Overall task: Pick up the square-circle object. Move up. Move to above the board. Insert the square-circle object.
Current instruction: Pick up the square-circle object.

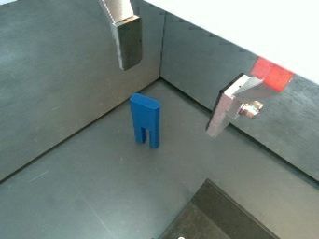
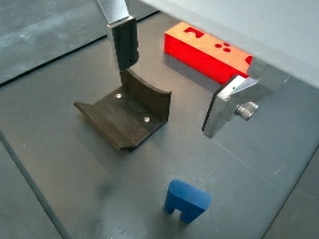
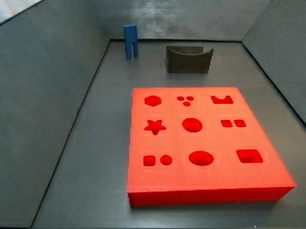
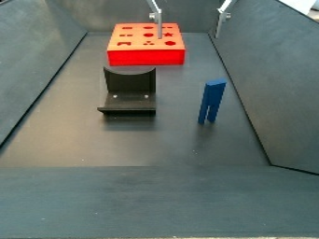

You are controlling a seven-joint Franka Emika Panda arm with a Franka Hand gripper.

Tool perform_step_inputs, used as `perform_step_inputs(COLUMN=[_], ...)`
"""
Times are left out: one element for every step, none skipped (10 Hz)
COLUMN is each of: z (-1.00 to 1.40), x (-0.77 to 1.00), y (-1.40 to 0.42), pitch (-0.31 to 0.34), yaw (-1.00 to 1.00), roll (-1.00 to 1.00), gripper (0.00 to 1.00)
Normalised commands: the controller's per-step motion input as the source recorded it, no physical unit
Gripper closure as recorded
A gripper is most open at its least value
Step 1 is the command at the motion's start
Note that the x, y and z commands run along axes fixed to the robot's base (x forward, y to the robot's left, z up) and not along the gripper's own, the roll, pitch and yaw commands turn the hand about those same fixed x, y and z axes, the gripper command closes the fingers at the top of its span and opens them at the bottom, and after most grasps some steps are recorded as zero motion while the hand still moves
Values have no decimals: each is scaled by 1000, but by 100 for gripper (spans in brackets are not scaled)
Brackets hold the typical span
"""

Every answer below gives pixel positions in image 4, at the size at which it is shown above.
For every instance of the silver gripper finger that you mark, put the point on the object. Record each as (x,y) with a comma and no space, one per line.
(155,15)
(223,15)

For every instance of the blue square-circle peg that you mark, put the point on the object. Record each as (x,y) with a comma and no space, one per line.
(211,99)

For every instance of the red shape-sorting board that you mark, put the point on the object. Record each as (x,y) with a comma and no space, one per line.
(135,44)

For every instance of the black curved holder stand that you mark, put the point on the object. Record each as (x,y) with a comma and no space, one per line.
(131,92)

